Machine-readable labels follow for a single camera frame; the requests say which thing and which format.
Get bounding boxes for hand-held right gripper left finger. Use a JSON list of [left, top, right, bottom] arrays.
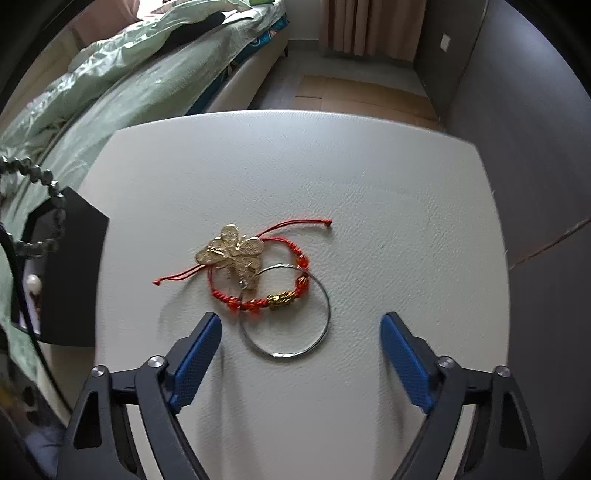
[[55, 312, 222, 480]]

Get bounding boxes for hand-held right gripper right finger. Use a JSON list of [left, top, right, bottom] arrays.
[[380, 311, 546, 480]]

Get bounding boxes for silver bangle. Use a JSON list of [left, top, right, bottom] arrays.
[[239, 264, 332, 359]]

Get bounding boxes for red cord bracelet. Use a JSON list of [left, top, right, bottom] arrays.
[[154, 218, 333, 315]]

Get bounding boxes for gold butterfly brooch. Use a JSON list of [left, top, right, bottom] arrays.
[[194, 224, 265, 292]]

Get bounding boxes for black box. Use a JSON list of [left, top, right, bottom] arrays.
[[9, 186, 110, 347]]

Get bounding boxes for grey bead bracelet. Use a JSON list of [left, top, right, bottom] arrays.
[[0, 156, 68, 257]]

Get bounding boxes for white square table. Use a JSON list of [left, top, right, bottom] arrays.
[[39, 109, 511, 480]]

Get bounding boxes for grey wardrobe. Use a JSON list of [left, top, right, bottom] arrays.
[[413, 0, 591, 324]]

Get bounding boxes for flat cardboard sheet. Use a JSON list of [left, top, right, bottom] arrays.
[[295, 74, 439, 123]]

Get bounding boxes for bed with green sheet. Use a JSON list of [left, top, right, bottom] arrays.
[[0, 0, 291, 370]]

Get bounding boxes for light green duvet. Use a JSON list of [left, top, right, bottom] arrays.
[[0, 0, 278, 144]]

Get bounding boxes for black cloth item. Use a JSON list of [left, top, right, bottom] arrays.
[[164, 11, 227, 49]]

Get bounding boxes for pink curtain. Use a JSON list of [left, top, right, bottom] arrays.
[[320, 0, 432, 63]]

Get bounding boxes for black cable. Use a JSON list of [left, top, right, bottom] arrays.
[[0, 225, 44, 342]]

